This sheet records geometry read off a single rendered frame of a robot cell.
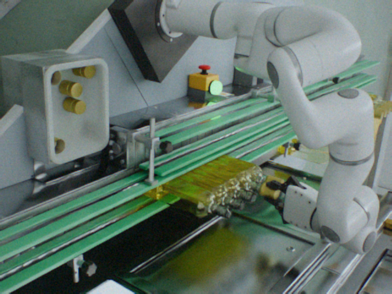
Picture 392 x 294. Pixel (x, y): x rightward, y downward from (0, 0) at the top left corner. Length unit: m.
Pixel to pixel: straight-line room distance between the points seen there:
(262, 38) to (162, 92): 0.49
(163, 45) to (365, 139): 0.64
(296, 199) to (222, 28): 0.45
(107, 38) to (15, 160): 0.38
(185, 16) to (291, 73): 0.47
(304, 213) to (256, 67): 0.37
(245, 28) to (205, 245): 0.55
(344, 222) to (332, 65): 0.31
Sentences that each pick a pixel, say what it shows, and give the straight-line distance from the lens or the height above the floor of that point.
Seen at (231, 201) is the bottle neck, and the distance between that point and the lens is 1.17.
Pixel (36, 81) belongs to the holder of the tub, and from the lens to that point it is 1.05.
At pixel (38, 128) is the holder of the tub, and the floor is 0.80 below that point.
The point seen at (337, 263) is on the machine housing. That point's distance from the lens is 1.25.
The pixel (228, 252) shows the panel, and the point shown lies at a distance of 1.22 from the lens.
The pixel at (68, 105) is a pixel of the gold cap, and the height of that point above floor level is 0.79.
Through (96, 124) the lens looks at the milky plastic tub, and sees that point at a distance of 1.18.
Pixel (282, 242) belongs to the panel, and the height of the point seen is 1.22.
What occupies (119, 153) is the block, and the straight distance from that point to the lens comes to 1.19.
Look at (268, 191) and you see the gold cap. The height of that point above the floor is 1.16.
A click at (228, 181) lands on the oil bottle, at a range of 1.23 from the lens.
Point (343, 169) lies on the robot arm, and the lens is 0.94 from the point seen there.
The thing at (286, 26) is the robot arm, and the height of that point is 1.24.
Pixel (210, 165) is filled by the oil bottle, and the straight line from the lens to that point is 1.31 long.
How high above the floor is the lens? 1.65
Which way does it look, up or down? 33 degrees down
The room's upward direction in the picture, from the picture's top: 107 degrees clockwise
